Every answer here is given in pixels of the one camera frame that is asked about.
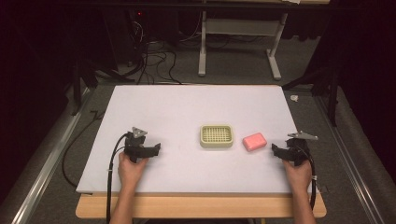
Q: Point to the black metal stand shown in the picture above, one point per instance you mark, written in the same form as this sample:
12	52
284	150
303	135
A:
330	84

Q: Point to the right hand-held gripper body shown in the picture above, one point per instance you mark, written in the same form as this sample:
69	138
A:
298	149

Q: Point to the person's right hand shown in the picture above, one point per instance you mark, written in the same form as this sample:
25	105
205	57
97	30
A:
297	177

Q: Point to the person's left hand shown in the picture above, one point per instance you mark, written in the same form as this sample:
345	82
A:
130	172

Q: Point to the aluminium rail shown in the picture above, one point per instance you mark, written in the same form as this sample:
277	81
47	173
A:
46	168
348	155

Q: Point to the pale green soap dish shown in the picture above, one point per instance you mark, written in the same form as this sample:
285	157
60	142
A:
216	136

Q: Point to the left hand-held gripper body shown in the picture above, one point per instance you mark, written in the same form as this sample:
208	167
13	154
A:
136	146

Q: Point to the wooden table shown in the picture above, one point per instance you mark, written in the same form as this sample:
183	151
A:
202	206

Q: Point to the white desk frame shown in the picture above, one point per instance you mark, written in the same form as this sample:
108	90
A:
239	27

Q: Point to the small white scrap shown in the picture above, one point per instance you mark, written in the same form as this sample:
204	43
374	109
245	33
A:
294	98

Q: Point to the white foam board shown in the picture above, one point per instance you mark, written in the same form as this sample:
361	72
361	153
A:
193	105

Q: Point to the pink soap bar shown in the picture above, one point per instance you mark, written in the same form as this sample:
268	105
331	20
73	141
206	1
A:
254	142

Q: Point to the dark computer tower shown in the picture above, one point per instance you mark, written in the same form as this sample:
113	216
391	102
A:
137	34

